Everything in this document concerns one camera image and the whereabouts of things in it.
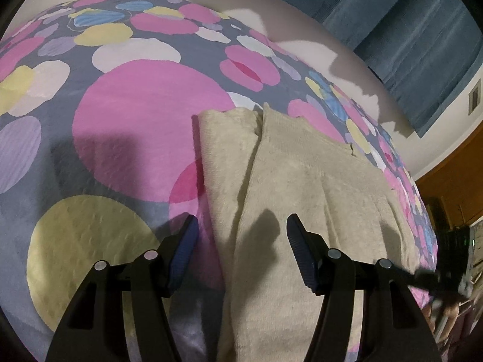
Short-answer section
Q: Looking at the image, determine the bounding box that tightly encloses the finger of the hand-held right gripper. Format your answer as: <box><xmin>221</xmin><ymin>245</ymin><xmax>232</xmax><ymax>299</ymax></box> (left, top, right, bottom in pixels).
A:
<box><xmin>392</xmin><ymin>266</ymin><xmax>440</xmax><ymax>295</ymax></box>

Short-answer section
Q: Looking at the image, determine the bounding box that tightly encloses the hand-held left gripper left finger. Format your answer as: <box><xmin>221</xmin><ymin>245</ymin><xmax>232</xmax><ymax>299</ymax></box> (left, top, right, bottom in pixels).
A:
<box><xmin>45</xmin><ymin>214</ymin><xmax>199</xmax><ymax>362</ymax></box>

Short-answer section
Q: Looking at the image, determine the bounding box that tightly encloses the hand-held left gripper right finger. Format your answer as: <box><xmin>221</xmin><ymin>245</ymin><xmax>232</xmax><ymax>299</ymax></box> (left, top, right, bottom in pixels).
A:
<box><xmin>286</xmin><ymin>213</ymin><xmax>442</xmax><ymax>362</ymax></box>

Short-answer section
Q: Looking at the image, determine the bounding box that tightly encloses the beige knit sweater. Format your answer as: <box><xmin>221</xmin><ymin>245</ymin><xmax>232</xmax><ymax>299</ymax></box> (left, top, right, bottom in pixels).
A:
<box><xmin>192</xmin><ymin>103</ymin><xmax>421</xmax><ymax>362</ymax></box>

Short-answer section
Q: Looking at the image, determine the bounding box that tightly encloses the person's right hand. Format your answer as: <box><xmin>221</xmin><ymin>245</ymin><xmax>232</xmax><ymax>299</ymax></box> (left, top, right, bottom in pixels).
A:
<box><xmin>423</xmin><ymin>302</ymin><xmax>463</xmax><ymax>338</ymax></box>

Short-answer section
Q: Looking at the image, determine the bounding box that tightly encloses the brown wooden furniture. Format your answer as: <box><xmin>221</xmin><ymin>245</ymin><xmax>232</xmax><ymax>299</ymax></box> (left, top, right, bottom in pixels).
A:
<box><xmin>415</xmin><ymin>122</ymin><xmax>483</xmax><ymax>242</ymax></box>

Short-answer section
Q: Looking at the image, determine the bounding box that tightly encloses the dotted pink grey bedsheet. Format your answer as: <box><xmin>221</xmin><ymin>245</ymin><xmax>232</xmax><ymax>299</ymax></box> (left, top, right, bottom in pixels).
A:
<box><xmin>0</xmin><ymin>0</ymin><xmax>438</xmax><ymax>362</ymax></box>

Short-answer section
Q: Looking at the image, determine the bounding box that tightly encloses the teal curtain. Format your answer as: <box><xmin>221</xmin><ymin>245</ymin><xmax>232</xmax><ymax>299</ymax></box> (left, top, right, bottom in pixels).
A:
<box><xmin>211</xmin><ymin>0</ymin><xmax>483</xmax><ymax>139</ymax></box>

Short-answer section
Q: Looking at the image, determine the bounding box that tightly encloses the wall switch plate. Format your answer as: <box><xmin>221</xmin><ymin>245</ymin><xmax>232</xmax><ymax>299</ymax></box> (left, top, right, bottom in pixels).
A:
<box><xmin>468</xmin><ymin>79</ymin><xmax>481</xmax><ymax>116</ymax></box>

